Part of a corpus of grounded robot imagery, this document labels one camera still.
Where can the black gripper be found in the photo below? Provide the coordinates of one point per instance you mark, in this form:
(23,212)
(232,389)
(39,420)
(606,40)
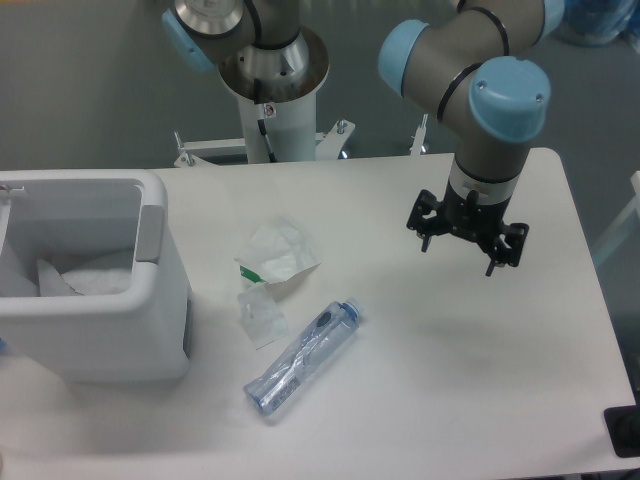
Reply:
(464,214)

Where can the clear plastic water bottle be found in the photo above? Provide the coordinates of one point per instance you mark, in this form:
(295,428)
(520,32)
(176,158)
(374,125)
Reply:
(305,355)

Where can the white paper wrapper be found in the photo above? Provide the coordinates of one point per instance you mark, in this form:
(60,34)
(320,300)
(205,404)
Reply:
(277,252)

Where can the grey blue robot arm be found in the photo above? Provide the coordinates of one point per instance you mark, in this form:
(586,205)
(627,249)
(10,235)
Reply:
(468,73)

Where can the white trash can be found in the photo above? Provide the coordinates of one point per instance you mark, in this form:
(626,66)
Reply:
(138,335)

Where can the black device at table edge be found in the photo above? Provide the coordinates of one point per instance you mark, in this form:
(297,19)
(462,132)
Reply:
(623,427)

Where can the blue plastic bag on floor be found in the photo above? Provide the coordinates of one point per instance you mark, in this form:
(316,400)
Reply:
(594,23)

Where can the white frame at right edge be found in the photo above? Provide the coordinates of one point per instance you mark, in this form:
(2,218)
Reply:
(620,229)

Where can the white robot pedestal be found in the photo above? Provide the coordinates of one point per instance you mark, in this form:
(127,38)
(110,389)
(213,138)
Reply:
(276,92)

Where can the white metal base frame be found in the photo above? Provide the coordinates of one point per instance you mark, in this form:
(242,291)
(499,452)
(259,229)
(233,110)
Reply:
(328,146)

